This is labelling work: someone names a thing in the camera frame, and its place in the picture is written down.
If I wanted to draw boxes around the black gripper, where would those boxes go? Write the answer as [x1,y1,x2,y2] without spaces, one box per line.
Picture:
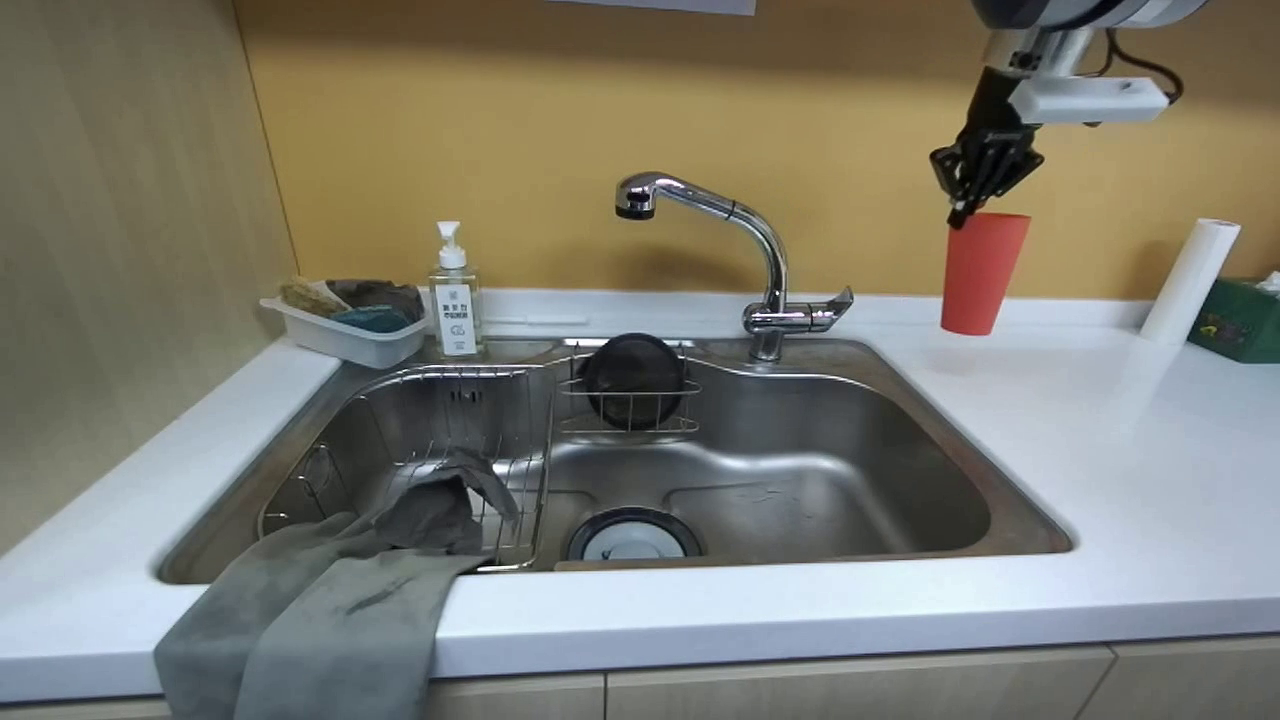
[925,60,1050,231]

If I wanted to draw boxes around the pink plastic cup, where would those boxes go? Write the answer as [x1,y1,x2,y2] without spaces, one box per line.
[935,209,1036,342]

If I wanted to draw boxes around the stainless steel sink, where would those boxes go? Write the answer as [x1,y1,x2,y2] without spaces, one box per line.
[151,333,1082,588]

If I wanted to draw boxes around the black round sink strainer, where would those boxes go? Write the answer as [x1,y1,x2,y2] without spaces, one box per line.
[585,333,693,437]

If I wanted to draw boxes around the sink drain strainer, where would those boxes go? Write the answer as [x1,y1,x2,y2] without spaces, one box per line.
[565,506,707,570]

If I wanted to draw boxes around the chrome faucet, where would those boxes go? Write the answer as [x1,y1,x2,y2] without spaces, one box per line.
[612,167,859,373]

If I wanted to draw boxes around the white paper roll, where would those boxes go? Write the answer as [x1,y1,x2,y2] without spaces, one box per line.
[1132,217,1246,352]

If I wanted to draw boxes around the green box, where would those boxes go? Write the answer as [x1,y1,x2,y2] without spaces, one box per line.
[1188,275,1280,368]

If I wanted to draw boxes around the beige cabinet door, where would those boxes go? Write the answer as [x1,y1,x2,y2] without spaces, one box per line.
[1076,634,1280,720]
[0,672,612,720]
[603,644,1119,720]

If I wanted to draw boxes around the clear soap pump bottle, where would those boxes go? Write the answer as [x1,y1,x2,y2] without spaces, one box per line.
[423,217,483,362]

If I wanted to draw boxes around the dark scouring pad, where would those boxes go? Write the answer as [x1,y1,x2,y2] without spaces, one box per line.
[330,275,427,324]

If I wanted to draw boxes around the teal sponge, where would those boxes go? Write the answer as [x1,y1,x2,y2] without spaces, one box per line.
[344,300,416,337]

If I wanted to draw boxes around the white plastic sponge tray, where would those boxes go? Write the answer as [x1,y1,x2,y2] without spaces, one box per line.
[258,294,432,373]

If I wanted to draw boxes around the yellowish brush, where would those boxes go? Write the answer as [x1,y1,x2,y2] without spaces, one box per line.
[275,274,359,324]

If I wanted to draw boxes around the grey dish cloth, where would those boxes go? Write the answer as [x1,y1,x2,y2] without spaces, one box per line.
[151,475,490,720]

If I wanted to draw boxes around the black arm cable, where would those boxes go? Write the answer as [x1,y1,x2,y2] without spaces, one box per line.
[1101,28,1188,108]

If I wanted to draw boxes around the white paper on wall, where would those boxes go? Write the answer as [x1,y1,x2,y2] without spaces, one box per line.
[573,0,761,19]

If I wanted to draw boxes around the wire sink rack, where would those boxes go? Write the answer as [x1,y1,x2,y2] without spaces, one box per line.
[555,333,707,444]

